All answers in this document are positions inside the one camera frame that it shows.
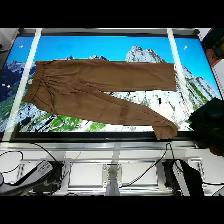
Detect brown trousers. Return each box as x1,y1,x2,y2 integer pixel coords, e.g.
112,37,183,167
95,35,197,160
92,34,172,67
22,59,180,141

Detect dark green garment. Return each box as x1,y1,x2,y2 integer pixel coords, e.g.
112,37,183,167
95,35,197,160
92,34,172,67
187,97,224,158

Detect black cable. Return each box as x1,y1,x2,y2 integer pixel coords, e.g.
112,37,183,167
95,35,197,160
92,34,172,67
119,142,174,188
0,149,25,175
30,142,65,166

